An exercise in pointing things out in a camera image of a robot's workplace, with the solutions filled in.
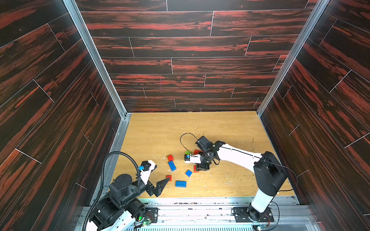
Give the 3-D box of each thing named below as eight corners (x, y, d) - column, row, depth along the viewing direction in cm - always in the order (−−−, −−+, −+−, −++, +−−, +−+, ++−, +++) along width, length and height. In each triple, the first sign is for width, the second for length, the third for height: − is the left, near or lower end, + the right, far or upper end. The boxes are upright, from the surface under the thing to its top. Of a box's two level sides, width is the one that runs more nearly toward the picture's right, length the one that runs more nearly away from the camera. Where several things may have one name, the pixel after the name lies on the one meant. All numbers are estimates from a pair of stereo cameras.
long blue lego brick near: (175, 187, 85) (175, 186, 83) (175, 181, 87) (175, 180, 85) (186, 188, 85) (186, 186, 83) (187, 182, 87) (187, 181, 85)
